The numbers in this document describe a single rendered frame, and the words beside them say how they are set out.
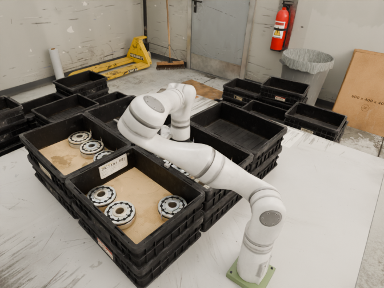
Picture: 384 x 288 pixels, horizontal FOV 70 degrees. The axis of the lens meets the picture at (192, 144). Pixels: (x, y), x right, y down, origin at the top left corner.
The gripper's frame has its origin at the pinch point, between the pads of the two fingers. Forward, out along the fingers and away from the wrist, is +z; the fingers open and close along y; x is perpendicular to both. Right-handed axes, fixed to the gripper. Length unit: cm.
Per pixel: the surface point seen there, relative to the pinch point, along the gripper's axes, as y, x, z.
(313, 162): 22, -71, 17
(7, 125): 96, 127, 38
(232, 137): 26.3, -27.3, 4.1
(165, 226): -35.6, 4.9, -5.7
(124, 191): -11.1, 21.2, 4.2
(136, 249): -42.7, 12.4, -5.3
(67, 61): 320, 159, 63
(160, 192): -12.0, 7.7, 4.2
